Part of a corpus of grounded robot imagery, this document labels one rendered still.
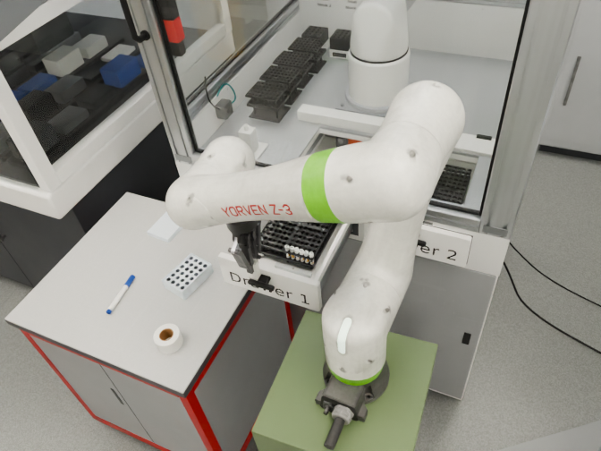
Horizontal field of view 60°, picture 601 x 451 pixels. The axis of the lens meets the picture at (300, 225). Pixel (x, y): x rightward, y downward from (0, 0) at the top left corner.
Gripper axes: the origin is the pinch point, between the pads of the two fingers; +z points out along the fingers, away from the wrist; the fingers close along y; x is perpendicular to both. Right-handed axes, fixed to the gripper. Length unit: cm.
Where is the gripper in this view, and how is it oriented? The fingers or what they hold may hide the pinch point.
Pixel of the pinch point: (253, 268)
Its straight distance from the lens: 134.9
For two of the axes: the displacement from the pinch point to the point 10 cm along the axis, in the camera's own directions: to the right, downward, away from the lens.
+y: -4.1, 6.7, -6.2
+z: 0.8, 7.0, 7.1
